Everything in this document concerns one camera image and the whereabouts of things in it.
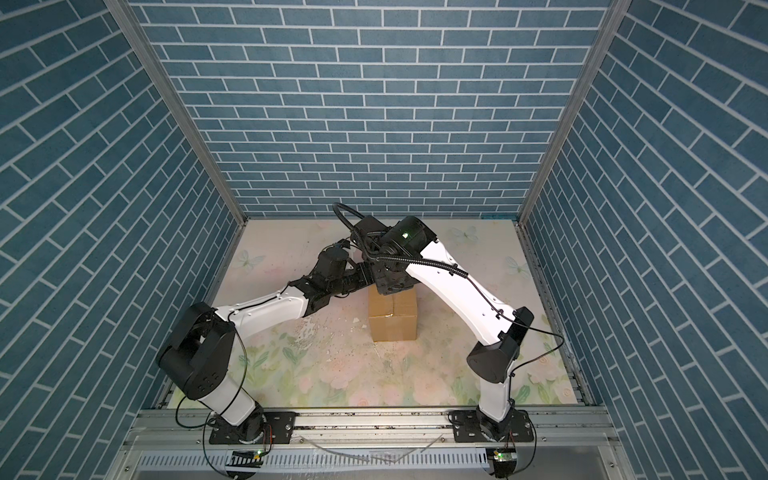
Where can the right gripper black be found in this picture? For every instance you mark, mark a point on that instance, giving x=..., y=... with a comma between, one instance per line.
x=383, y=287

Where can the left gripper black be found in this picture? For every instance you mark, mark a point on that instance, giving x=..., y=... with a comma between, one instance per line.
x=362, y=279

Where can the brown cardboard express box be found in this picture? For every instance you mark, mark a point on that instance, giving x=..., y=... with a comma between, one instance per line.
x=392, y=317

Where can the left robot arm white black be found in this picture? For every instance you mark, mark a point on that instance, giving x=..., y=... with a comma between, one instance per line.
x=197, y=352

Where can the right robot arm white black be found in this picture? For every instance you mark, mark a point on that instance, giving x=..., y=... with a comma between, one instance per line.
x=413, y=249

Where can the left controller board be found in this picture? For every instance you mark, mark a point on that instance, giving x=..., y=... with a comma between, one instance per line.
x=242, y=464

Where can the controller board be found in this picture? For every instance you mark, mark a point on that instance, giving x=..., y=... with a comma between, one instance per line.
x=502, y=461
x=242, y=464

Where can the right controller board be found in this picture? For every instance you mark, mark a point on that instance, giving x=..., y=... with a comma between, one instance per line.
x=502, y=461

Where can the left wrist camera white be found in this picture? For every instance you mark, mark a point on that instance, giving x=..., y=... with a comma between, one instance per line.
x=340, y=244

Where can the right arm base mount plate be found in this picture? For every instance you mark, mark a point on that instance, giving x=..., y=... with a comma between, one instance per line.
x=489, y=426

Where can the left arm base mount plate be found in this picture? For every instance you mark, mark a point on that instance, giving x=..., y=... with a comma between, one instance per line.
x=266, y=428

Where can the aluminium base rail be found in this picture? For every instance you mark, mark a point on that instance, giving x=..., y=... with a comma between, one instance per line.
x=389, y=429

